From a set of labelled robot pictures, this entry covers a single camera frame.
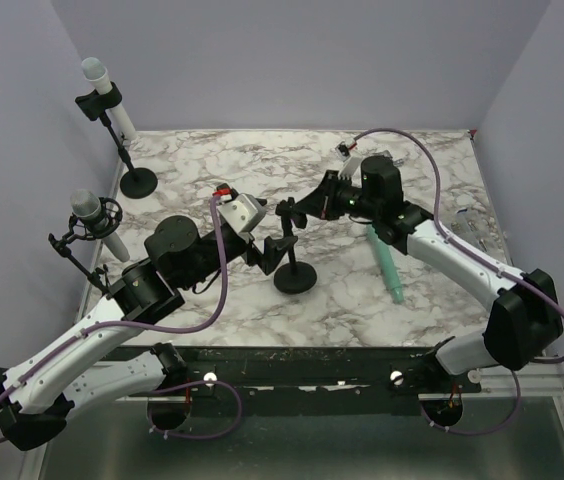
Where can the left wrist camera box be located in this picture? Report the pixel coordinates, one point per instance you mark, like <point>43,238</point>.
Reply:
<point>237,209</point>

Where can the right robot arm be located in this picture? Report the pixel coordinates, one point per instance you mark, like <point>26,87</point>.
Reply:
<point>522,320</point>

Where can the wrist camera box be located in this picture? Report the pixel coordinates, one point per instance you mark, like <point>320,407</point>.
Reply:
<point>350,163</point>
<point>237,209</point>

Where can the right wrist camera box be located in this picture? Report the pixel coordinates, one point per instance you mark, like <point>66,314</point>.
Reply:
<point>350,163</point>

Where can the mint green microphone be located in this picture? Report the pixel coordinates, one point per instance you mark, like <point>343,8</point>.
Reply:
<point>387,265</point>

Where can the clear plastic screw box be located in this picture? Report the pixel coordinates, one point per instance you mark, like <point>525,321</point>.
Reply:
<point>474,227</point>

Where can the grey silver microphone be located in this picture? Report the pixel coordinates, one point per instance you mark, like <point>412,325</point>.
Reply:
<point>91,211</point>

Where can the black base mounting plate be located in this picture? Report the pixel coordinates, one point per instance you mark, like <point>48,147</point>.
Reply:
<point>223,398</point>

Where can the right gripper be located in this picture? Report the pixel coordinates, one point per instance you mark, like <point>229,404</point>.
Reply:
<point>322,201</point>

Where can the silver metal faucet part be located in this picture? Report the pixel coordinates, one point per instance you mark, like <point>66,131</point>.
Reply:
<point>397,162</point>

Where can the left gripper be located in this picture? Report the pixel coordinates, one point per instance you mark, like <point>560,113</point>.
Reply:
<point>274,249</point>

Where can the white microphone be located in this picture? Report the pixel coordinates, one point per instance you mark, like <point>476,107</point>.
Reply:
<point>108,95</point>

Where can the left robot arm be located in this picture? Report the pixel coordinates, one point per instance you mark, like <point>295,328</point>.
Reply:
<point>40,395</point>

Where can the black left-corner microphone stand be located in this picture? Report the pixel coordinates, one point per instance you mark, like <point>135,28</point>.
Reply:
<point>136,183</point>

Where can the aluminium rail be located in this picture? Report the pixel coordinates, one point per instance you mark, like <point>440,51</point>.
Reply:
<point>522,382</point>

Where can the black shock-mount tripod stand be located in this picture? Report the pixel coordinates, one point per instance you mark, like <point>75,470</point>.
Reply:
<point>78,232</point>

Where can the black round-base microphone stand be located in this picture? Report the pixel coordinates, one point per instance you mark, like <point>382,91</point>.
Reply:
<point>295,277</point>

